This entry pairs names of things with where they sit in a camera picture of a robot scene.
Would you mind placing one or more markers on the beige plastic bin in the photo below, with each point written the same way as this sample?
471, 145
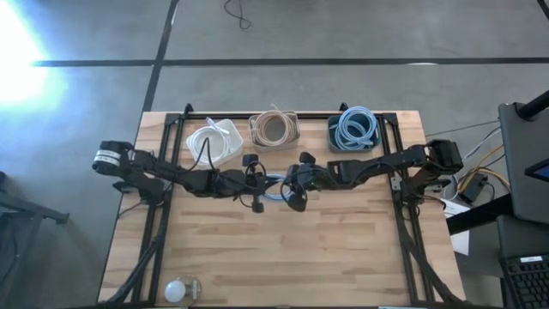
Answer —
274, 129

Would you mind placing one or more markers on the white plastic bin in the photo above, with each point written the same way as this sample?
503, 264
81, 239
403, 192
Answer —
233, 129

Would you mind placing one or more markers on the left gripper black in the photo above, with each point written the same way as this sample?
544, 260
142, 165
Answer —
233, 182

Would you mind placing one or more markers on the white paper sheet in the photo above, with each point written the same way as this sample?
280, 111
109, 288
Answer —
461, 244

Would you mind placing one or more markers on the black power box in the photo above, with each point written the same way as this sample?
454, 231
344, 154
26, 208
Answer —
474, 189

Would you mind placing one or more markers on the blue plastic bin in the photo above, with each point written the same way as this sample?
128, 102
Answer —
332, 141

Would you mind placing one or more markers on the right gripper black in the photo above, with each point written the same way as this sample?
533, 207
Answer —
309, 176

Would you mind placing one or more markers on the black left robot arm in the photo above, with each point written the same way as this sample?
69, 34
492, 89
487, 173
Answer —
171, 173

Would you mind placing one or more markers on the black metal stand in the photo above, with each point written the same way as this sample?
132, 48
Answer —
25, 210

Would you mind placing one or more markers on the black keyboard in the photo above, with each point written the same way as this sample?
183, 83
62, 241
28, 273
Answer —
527, 287

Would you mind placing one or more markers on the tablet with blue screen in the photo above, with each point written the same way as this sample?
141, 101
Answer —
542, 171

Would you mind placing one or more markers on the black pole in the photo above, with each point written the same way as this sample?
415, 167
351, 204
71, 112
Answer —
536, 105

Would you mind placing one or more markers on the black cart bar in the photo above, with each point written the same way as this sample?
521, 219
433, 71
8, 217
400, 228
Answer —
480, 214

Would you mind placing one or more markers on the white dome on clear base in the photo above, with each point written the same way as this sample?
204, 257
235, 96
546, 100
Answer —
175, 291

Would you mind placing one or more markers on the grey cart panel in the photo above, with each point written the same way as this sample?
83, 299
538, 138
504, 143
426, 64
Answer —
519, 171

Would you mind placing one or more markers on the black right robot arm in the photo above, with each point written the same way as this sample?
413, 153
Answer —
386, 165

